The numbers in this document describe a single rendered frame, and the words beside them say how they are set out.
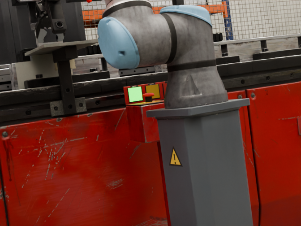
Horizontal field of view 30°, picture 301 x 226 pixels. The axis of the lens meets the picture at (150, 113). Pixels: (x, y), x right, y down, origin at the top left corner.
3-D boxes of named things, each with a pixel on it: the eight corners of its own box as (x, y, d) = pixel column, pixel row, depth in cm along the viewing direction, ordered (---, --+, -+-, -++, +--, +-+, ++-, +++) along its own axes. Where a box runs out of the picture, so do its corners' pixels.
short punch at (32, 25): (32, 29, 197) (27, 2, 197) (30, 30, 199) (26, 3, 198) (59, 27, 201) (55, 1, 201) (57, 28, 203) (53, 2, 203)
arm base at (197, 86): (241, 99, 131) (236, 56, 130) (190, 107, 123) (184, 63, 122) (202, 102, 144) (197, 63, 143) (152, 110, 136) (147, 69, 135)
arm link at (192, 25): (226, 58, 130) (219, -1, 129) (174, 64, 124) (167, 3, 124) (200, 63, 141) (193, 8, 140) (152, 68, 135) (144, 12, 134)
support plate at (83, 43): (44, 47, 172) (43, 44, 171) (24, 56, 195) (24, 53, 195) (99, 42, 179) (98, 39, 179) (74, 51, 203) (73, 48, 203)
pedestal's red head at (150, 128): (145, 143, 171) (137, 84, 170) (130, 140, 186) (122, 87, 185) (204, 133, 178) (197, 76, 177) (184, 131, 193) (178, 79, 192)
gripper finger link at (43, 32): (36, 42, 196) (44, 19, 191) (40, 51, 192) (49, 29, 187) (27, 41, 194) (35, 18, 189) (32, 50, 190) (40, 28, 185)
